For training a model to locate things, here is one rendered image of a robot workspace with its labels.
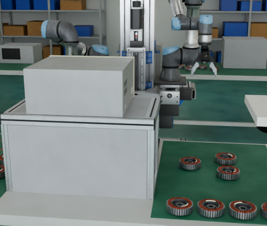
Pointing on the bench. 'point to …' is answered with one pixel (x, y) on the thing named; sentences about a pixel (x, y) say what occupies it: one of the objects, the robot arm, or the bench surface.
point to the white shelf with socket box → (266, 110)
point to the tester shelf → (48, 119)
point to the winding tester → (80, 85)
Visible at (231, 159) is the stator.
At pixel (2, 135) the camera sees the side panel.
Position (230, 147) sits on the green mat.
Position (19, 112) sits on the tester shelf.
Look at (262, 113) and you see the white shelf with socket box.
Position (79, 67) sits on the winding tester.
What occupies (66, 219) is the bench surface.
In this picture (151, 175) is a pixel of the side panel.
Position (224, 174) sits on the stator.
